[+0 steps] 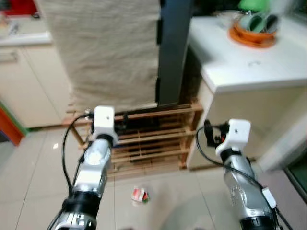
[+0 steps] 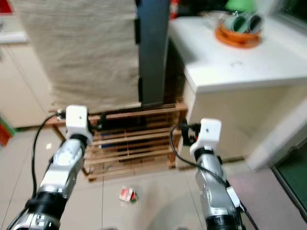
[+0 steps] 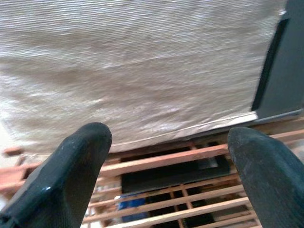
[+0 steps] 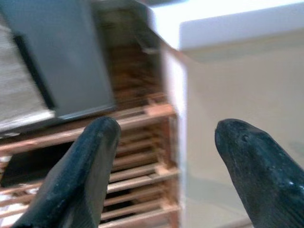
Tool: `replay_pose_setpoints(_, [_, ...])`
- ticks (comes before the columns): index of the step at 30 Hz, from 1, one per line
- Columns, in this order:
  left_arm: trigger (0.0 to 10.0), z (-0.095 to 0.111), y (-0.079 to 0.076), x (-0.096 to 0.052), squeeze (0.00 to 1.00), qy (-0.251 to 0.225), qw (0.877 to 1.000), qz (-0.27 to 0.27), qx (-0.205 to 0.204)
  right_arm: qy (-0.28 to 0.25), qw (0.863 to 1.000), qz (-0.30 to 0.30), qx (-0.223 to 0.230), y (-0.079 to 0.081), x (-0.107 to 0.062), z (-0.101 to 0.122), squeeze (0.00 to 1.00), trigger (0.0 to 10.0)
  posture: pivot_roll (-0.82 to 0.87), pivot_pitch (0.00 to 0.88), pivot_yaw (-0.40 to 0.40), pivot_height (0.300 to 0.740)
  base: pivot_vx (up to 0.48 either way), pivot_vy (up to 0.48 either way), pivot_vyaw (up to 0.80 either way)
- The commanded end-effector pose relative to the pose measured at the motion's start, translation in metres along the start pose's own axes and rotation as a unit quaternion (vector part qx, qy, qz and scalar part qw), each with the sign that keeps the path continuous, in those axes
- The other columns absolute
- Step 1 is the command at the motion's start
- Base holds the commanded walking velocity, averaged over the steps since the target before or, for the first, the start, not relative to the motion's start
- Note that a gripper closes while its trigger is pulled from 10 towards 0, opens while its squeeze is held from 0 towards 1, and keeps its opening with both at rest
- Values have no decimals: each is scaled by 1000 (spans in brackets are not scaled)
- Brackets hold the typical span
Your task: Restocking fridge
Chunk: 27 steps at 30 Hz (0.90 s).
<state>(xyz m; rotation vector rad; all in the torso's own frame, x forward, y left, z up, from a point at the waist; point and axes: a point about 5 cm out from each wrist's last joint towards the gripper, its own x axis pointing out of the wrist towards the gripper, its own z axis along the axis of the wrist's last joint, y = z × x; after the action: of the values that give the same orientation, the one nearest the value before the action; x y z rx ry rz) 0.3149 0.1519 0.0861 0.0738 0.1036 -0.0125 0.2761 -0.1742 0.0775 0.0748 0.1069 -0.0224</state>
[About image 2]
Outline green cutting board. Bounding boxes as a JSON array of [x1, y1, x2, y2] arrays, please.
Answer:
[[0, 116, 16, 135]]

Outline green cup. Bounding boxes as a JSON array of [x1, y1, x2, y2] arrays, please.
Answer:
[[224, 13, 249, 33], [247, 14, 264, 33]]

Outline orange bowl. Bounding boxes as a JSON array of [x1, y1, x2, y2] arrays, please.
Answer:
[[214, 22, 264, 48]]

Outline white counter unit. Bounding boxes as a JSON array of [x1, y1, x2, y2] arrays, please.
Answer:
[[168, 16, 307, 171]]

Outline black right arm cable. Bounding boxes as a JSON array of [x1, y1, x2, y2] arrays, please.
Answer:
[[170, 126, 260, 230]]

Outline wooden slatted rack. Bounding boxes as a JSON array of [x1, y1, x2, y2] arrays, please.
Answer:
[[46, 100, 189, 182]]

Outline cream kitchen cabinet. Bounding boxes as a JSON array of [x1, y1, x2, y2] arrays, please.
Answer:
[[0, 31, 56, 129]]

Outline large beige burlap cloth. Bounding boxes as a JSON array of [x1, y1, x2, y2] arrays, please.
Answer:
[[12, 0, 140, 114]]

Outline orange cutting board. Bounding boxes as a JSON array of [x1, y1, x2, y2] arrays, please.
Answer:
[[0, 122, 12, 147]]

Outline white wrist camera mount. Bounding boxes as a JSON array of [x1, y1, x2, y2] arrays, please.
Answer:
[[189, 118, 222, 158], [64, 105, 90, 144]]

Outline clear glass jar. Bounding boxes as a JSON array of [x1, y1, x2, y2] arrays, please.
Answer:
[[202, 11, 226, 29]]

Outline red canister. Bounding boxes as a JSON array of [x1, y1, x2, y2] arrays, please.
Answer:
[[170, 0, 179, 20]]

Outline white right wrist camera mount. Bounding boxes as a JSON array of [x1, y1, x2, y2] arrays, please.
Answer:
[[189, 118, 222, 158]]

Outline red white packet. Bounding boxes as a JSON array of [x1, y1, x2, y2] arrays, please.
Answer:
[[118, 186, 138, 204]]

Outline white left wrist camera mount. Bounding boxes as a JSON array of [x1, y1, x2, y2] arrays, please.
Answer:
[[64, 105, 90, 144]]

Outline bright green plastic object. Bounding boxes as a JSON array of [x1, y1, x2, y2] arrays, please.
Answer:
[[225, 0, 256, 13]]

